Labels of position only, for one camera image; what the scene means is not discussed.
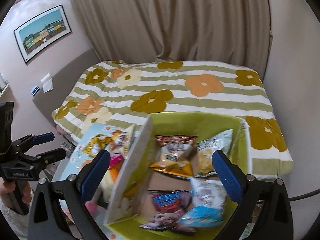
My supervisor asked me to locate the person's left hand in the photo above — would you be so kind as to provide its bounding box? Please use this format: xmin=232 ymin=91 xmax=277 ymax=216
xmin=0 ymin=178 xmax=32 ymax=209

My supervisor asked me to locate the beige curtain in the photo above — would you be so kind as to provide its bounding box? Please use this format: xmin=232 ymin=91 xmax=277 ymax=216
xmin=71 ymin=0 xmax=272 ymax=76

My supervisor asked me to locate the red orange snack bag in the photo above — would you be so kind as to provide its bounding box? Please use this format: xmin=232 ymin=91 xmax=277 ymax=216
xmin=149 ymin=135 xmax=197 ymax=178

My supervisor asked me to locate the blue item on headboard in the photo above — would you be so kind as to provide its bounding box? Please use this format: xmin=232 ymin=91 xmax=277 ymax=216
xmin=31 ymin=86 xmax=40 ymax=96

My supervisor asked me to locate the white fuzzy sleeve forearm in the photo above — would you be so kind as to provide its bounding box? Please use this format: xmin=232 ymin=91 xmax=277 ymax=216
xmin=1 ymin=200 xmax=30 ymax=240

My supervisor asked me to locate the green cardboard box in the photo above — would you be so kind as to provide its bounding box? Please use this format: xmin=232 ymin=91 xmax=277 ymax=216
xmin=103 ymin=112 xmax=249 ymax=239

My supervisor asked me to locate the white wall shelf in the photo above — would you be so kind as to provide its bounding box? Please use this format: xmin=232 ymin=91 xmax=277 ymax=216
xmin=0 ymin=73 xmax=9 ymax=97

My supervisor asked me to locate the cream orange snack bag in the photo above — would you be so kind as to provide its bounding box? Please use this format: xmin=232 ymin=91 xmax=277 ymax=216
xmin=100 ymin=167 xmax=121 ymax=203

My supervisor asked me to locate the dark purple snack bag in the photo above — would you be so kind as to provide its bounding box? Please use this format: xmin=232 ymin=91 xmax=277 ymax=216
xmin=139 ymin=190 xmax=196 ymax=236

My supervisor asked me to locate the white and blue snack bag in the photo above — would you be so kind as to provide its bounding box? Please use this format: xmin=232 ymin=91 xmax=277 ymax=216
xmin=178 ymin=178 xmax=227 ymax=228

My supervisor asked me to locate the pink white snack bag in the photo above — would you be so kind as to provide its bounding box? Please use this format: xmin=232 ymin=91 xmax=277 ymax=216
xmin=109 ymin=154 xmax=125 ymax=169

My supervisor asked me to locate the floral striped bed quilt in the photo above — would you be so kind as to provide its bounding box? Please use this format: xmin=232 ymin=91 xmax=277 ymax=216
xmin=52 ymin=61 xmax=293 ymax=179

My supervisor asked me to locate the white blue stick bag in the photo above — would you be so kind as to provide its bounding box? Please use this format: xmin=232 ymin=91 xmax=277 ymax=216
xmin=110 ymin=124 xmax=136 ymax=158

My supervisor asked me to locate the framed landscape picture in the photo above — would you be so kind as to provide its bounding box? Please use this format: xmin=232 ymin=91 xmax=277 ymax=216
xmin=14 ymin=5 xmax=72 ymax=63

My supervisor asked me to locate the white paper on headboard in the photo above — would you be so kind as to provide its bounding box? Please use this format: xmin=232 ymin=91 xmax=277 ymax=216
xmin=41 ymin=73 xmax=54 ymax=93

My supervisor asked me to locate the grey headboard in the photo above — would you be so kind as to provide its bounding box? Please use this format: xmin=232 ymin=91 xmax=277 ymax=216
xmin=33 ymin=49 xmax=99 ymax=127

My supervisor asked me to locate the yellow gold snack bag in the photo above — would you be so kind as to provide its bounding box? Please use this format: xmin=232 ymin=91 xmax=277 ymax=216
xmin=82 ymin=134 xmax=113 ymax=158

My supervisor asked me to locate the white green chip bag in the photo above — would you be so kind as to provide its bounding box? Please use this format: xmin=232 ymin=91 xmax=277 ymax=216
xmin=195 ymin=129 xmax=233 ymax=178

